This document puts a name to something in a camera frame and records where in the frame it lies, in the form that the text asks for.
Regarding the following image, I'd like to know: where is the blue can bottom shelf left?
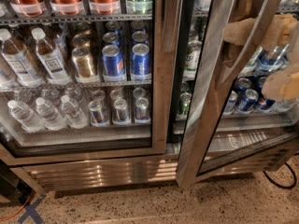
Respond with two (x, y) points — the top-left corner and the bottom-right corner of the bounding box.
(223, 91), (237, 116)

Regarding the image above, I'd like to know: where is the tea bottle white cap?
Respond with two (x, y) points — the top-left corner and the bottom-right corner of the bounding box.
(0, 28), (44, 88)
(31, 27), (71, 85)

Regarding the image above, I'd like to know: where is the blue pepsi can front right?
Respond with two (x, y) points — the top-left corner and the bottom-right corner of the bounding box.
(131, 44), (151, 80)

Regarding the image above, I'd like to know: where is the blue pepsi can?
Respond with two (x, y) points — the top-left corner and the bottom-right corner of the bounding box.
(102, 45), (126, 82)
(131, 44), (151, 80)

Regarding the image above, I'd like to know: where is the water bottle middle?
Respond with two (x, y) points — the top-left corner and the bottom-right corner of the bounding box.
(36, 97), (67, 131)

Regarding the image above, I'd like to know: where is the tea bottle white cap right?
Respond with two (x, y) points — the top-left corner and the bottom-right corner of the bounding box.
(31, 27), (71, 85)

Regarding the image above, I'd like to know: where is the green white can far left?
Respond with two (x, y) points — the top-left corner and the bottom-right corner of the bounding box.
(184, 40), (202, 77)

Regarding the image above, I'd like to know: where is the small energy drink can left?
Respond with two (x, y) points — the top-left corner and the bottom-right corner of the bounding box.
(88, 101), (108, 127)

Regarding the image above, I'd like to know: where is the green white 7up can right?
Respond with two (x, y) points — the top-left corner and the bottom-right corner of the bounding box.
(241, 46), (263, 74)

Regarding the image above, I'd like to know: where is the blue can shelf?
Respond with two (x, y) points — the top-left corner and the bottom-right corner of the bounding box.
(223, 91), (237, 116)
(235, 89), (259, 114)

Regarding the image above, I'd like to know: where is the small energy drink can middle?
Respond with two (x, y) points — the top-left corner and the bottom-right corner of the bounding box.
(113, 98), (131, 124)

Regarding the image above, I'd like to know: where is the stainless steel fridge base grille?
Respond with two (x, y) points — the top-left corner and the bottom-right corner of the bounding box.
(10, 143), (299, 194)

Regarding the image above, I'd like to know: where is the green can far left bottom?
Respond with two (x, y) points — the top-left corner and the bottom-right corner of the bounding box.
(178, 92), (192, 119)

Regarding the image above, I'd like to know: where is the gold soda can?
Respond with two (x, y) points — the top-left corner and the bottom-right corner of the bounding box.
(72, 47), (100, 84)

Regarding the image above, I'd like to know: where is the black power cable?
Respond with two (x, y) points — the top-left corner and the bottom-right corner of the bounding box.
(262, 154), (299, 190)

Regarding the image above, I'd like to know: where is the blue can bottom shelf right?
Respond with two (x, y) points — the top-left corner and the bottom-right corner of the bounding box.
(235, 89), (259, 114)

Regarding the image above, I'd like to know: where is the glass fridge door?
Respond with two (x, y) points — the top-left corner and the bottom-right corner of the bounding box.
(0, 0), (182, 166)
(177, 0), (299, 187)

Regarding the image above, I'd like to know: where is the orange cable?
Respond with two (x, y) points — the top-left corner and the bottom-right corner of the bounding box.
(0, 189), (36, 222)

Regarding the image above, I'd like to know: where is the tea bottle white cap left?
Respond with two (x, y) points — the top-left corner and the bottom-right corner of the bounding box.
(0, 28), (44, 88)

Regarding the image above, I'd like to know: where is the small energy drink can right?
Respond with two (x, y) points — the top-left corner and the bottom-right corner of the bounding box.
(135, 97), (150, 123)

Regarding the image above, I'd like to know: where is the small energy drink can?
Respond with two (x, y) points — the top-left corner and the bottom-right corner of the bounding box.
(135, 97), (150, 123)
(113, 98), (131, 124)
(88, 101), (108, 127)

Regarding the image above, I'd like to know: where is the water bottle right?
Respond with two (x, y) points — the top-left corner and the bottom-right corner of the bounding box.
(61, 95), (88, 129)

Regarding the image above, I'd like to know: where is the water bottle left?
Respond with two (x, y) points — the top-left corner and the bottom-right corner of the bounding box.
(7, 100), (45, 133)

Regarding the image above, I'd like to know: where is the water bottle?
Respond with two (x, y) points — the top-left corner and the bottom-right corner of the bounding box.
(36, 97), (67, 131)
(7, 100), (45, 133)
(61, 95), (88, 129)

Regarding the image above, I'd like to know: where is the blue pepsi can front left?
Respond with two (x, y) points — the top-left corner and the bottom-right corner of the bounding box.
(102, 45), (126, 82)

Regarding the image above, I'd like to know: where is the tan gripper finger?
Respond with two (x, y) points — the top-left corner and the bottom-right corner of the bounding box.
(222, 14), (298, 51)
(262, 63), (299, 101)

